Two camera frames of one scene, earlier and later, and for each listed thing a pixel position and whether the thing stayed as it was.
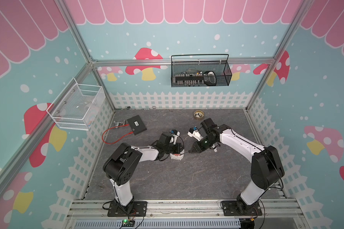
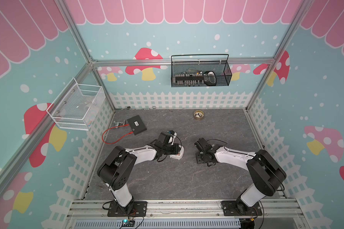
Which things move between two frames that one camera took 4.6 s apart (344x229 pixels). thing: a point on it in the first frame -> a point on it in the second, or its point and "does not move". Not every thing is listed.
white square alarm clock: x=177 y=156 does not move
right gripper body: x=203 y=144 -> x=200 y=158
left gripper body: x=171 y=148 does not move
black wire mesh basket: x=200 y=74 does not move
